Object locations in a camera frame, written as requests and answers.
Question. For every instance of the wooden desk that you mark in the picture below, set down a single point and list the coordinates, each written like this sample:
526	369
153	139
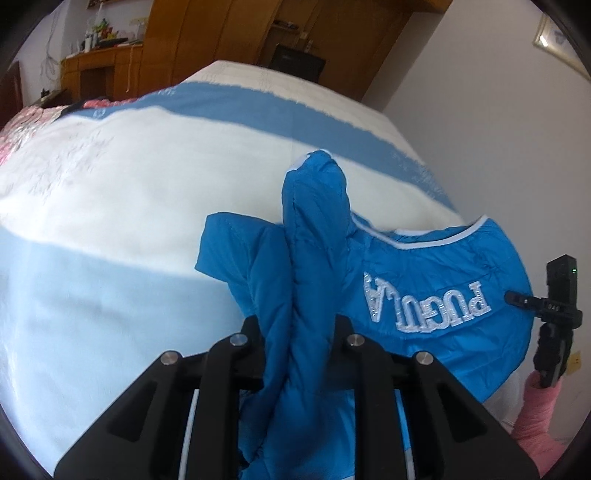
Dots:
101	74

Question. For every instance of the pink floral quilt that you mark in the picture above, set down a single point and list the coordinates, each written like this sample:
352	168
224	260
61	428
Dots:
32	124

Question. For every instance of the dark wooden headboard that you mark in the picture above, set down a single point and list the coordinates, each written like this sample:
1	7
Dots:
10	97

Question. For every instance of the framed wall picture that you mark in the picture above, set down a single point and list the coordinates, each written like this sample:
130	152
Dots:
554	33

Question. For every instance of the dark nightstand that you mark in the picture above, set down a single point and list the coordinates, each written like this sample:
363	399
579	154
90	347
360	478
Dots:
53	98

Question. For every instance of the black chair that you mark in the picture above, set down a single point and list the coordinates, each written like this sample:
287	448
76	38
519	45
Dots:
295	64

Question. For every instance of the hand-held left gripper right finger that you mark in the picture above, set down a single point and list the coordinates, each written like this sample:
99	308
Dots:
374	369

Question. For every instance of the wooden door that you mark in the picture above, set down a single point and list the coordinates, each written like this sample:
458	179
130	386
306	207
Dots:
369	50

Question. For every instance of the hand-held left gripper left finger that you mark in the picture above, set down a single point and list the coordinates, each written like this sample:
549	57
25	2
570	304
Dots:
221	369

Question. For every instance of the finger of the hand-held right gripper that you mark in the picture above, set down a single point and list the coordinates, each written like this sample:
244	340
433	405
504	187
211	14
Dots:
521	300

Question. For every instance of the wooden wardrobe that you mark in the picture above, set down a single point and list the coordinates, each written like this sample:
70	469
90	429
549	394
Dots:
203	41

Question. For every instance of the wooden open shelf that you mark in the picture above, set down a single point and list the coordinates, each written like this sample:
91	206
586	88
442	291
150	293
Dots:
286	32

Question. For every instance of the bed with blue-white blanket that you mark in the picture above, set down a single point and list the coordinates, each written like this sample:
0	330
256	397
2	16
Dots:
138	221

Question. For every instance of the blue quilted jacket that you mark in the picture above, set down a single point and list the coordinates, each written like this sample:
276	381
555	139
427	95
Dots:
415	295

